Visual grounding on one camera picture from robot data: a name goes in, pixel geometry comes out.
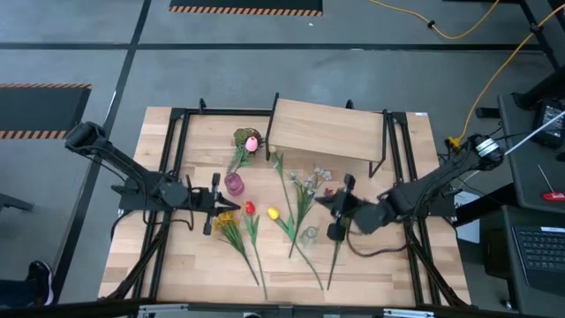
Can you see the red artificial flower bunch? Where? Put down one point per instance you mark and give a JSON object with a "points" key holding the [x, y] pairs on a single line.
{"points": [[334, 265]]}

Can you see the purple ribbed glass vase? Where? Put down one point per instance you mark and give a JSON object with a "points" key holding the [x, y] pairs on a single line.
{"points": [[234, 184]]}

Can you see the black tripod stand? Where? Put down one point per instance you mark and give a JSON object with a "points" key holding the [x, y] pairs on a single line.
{"points": [[535, 29]]}

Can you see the wooden shelf with black legs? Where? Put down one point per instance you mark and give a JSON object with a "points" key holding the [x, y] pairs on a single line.
{"points": [[326, 128]]}

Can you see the yellow artificial flower bunch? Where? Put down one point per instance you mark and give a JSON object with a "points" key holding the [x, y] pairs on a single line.
{"points": [[225, 218]]}

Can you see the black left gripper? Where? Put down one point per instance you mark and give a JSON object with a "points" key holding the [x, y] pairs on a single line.
{"points": [[205, 203]]}

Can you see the pink artificial tulip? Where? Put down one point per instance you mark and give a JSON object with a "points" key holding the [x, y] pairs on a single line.
{"points": [[251, 144]]}

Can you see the black hazard-striped floor mat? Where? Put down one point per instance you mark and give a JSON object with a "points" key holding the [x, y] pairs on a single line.
{"points": [[39, 110], [243, 4]]}

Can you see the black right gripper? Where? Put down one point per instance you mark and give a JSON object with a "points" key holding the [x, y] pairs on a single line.
{"points": [[351, 205]]}

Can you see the black laptop keyboard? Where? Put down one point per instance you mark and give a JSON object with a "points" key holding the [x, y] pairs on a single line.
{"points": [[543, 252]]}

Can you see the clear glass vase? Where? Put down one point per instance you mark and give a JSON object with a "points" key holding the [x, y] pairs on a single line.
{"points": [[310, 236]]}

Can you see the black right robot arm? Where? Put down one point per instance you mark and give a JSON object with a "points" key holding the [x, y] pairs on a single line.
{"points": [[424, 190]]}

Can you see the red artificial tulip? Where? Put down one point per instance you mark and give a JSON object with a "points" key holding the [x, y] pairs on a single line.
{"points": [[250, 207]]}

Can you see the white artificial flower bunch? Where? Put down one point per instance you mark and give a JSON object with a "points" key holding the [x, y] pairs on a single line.
{"points": [[324, 174]]}

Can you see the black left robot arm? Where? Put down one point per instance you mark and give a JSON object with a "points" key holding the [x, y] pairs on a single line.
{"points": [[128, 172]]}

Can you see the black metal table frame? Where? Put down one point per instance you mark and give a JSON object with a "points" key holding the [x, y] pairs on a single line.
{"points": [[220, 111]]}

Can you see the potted green succulent plant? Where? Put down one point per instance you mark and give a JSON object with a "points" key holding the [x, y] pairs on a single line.
{"points": [[242, 134]]}

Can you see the black overhead rig bar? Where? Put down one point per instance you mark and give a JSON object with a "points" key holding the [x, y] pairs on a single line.
{"points": [[66, 311]]}

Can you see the white paper sheet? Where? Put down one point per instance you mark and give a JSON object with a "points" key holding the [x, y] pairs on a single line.
{"points": [[470, 229]]}

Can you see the person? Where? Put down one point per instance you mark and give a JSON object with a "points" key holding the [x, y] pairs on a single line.
{"points": [[42, 282]]}

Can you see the yellow artificial tulip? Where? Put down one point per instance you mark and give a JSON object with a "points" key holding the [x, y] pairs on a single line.
{"points": [[273, 213]]}

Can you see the grey chair leg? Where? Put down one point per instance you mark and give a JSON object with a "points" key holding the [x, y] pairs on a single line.
{"points": [[13, 202]]}

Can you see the dark grey desk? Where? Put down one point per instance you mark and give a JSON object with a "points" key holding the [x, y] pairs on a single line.
{"points": [[525, 176], [499, 274]]}

